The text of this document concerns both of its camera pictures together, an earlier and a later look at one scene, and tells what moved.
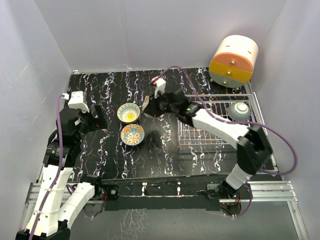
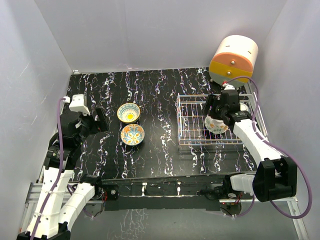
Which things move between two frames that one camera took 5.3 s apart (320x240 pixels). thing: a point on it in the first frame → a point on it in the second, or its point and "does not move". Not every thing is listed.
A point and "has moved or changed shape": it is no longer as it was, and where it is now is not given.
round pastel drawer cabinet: (233, 62) does not move
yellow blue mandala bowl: (128, 112) does not move
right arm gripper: (152, 108) → (209, 103)
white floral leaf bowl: (146, 101) has moved or changed shape
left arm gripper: (100, 122) does not move
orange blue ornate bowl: (132, 134) does not move
